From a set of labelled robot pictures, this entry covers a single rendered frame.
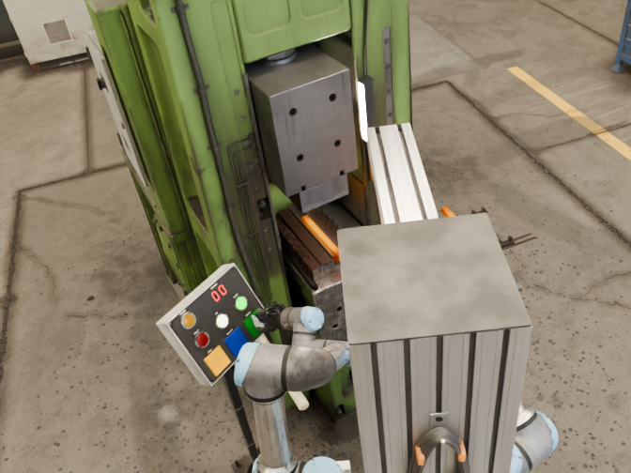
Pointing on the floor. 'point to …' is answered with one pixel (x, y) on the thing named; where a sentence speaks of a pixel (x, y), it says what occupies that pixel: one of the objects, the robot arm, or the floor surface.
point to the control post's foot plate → (243, 465)
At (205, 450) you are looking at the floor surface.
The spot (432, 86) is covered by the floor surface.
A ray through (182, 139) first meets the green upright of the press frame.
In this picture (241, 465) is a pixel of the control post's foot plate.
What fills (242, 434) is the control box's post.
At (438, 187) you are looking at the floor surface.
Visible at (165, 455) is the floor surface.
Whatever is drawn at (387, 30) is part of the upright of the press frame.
